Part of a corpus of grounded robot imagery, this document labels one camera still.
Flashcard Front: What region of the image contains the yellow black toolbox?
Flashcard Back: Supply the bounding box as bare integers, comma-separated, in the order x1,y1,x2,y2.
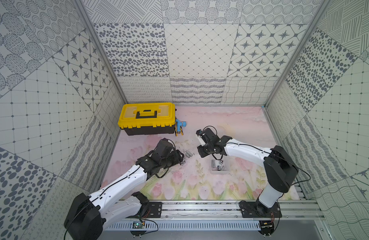
118,103,176,136

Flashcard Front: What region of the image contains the chrome socket cluster piece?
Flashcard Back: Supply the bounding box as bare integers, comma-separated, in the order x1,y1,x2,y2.
185,151,193,158

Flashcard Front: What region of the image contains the white slotted cable duct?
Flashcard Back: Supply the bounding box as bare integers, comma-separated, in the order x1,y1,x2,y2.
106,220,261,231

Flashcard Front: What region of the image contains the clear plastic storage box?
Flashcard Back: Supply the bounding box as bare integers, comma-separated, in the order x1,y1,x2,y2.
211,160,230,175

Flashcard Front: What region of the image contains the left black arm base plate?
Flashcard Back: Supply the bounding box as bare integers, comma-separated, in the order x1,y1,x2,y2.
120,201,163,219

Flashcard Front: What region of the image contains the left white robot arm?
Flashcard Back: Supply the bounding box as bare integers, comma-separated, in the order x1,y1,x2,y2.
63,138,185,240

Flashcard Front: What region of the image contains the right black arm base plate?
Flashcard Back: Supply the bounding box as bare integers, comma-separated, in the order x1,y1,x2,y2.
238,201,282,218

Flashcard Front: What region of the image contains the blue yellow hand tool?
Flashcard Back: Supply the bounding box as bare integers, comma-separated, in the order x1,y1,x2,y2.
174,119,187,136

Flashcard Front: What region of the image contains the aluminium mounting rail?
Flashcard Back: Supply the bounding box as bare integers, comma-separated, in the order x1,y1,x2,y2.
144,200,324,220

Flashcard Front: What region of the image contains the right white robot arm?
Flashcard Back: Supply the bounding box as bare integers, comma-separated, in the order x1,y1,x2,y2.
196,127,299,211

